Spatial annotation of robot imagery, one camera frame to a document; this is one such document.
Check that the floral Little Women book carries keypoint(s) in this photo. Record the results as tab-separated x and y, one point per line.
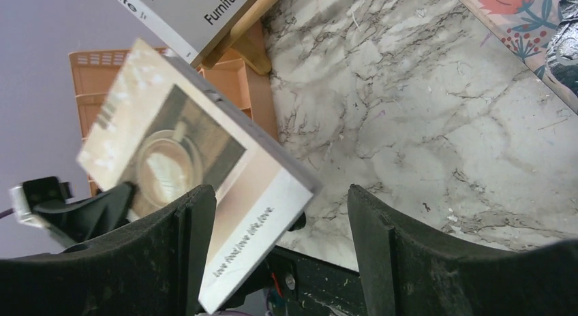
543	36

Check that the wooden book rack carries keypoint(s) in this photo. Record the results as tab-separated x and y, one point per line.
238	39

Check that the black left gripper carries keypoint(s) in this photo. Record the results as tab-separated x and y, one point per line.
74	223

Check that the white Furniture Decorate book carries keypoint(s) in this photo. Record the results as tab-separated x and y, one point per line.
191	28

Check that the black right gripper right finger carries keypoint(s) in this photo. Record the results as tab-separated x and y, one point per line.
409	268

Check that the Afternoon tea coffee cover book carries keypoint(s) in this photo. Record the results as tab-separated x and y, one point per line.
166	129

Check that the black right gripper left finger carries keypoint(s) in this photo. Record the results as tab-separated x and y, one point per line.
152	266

